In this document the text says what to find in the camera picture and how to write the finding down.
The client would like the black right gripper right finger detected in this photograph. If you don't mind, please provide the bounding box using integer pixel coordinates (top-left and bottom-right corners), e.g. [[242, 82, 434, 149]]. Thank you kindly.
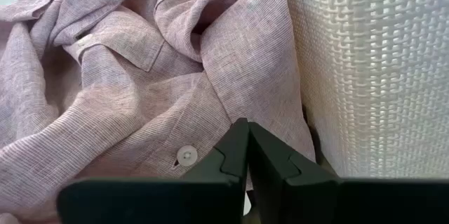
[[248, 121, 449, 224]]

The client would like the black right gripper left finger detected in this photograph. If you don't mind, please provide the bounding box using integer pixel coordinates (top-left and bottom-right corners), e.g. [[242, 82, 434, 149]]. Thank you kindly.
[[57, 117, 250, 224]]

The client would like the pink linen button shirt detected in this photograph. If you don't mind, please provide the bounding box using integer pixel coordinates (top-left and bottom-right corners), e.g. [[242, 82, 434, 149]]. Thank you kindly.
[[0, 0, 316, 224]]

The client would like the white woven plastic basket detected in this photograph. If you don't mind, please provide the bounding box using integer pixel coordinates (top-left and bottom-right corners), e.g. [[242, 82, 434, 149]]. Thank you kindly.
[[282, 0, 449, 183]]

